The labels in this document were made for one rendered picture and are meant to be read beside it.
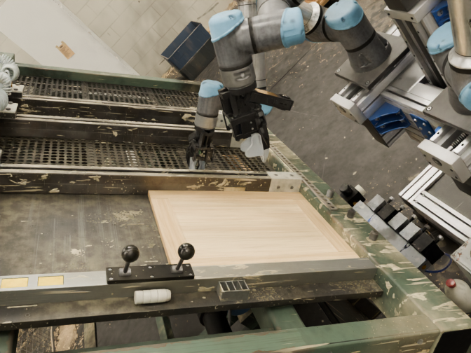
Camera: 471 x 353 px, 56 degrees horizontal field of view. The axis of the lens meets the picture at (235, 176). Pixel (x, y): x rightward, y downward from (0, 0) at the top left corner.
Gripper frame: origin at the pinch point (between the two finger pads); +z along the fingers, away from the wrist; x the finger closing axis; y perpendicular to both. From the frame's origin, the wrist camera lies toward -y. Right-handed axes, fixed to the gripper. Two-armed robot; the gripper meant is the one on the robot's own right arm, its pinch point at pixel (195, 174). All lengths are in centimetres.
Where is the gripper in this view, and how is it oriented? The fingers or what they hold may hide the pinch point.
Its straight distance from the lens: 161.8
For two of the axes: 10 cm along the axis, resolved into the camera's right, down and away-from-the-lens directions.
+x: 9.3, 0.3, 3.6
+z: -1.9, 8.8, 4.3
